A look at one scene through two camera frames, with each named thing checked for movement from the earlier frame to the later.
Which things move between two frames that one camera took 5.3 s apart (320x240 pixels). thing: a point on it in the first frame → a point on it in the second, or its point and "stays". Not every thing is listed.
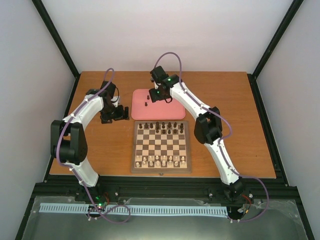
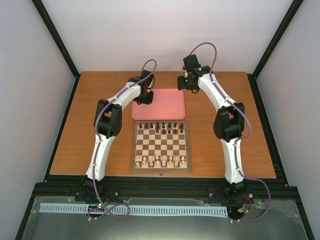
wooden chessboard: x=161 y=147 stays
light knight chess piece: x=176 y=163 stays
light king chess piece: x=164 y=161 stays
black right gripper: x=153 y=98 → x=181 y=86
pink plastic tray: x=143 y=108 stays
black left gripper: x=120 y=116 → x=148 y=101
